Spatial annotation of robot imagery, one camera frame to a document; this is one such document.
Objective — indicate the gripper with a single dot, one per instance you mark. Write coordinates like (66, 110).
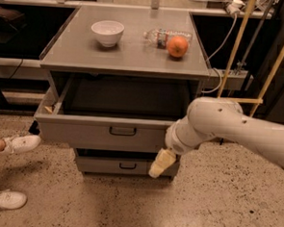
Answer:
(173, 140)

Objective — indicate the grey top drawer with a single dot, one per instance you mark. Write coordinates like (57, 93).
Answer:
(112, 112)

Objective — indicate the grey drawer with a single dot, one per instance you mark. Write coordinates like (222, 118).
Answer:
(112, 112)
(113, 162)

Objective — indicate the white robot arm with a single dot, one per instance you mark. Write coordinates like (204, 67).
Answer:
(211, 118)

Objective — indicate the grey bottom drawer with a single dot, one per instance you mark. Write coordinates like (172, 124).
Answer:
(113, 162)

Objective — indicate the grey drawer cabinet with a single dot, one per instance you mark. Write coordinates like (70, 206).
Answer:
(76, 50)

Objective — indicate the orange fruit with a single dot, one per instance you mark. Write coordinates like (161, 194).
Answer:
(177, 46)

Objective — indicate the yellow hand cart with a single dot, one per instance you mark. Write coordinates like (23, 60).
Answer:
(257, 101)

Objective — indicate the clear plastic water bottle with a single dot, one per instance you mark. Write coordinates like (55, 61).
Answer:
(160, 37)

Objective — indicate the white ceramic bowl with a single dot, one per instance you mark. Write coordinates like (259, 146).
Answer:
(108, 33)

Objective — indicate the upper white sneaker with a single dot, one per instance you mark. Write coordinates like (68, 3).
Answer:
(20, 144)

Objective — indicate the white sneaker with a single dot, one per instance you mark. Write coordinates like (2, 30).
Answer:
(20, 144)
(10, 200)

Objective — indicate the lower white sneaker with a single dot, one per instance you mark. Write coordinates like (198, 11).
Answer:
(10, 200)

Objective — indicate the white power adapter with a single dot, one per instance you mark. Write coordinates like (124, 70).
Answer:
(234, 6)

